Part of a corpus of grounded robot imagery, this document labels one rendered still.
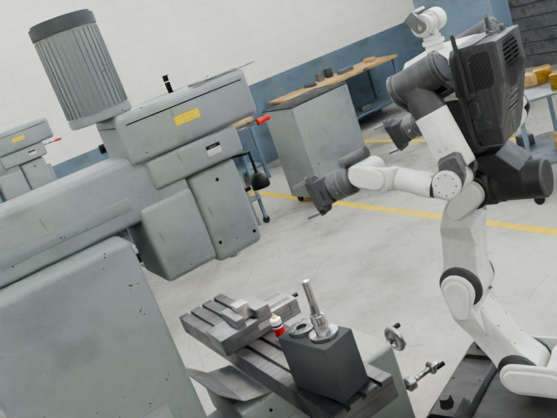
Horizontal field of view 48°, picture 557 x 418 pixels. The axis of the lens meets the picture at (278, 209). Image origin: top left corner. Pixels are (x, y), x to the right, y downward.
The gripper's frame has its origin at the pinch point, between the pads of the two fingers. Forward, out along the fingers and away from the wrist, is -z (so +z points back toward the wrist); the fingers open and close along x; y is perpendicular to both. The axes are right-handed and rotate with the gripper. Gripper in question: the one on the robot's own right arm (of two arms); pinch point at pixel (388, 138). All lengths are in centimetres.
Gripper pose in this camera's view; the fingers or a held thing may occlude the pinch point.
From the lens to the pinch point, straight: 242.1
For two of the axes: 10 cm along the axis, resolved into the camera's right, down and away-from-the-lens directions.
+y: -5.8, 5.2, -6.2
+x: -5.6, -8.1, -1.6
